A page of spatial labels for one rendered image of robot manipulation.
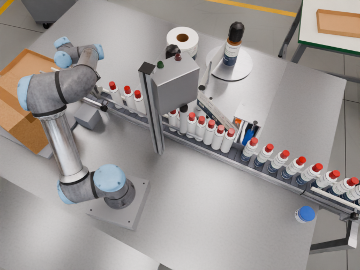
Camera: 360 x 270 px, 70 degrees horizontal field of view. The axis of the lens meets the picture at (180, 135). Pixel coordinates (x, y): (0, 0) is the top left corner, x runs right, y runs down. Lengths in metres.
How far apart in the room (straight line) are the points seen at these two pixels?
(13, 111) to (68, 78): 0.58
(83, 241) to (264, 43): 2.80
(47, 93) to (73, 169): 0.31
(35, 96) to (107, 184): 0.41
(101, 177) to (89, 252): 0.43
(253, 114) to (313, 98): 0.68
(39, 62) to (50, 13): 1.51
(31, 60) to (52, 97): 1.16
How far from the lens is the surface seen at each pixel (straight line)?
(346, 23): 2.55
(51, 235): 1.47
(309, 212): 1.42
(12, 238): 1.55
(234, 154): 1.42
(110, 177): 1.08
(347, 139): 2.90
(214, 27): 3.44
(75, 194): 1.12
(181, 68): 0.92
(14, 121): 1.43
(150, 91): 0.95
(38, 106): 0.98
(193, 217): 1.35
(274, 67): 1.85
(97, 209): 1.30
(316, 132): 1.71
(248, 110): 1.25
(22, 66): 2.09
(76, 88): 0.94
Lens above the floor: 2.15
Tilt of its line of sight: 62 degrees down
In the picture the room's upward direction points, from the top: 1 degrees clockwise
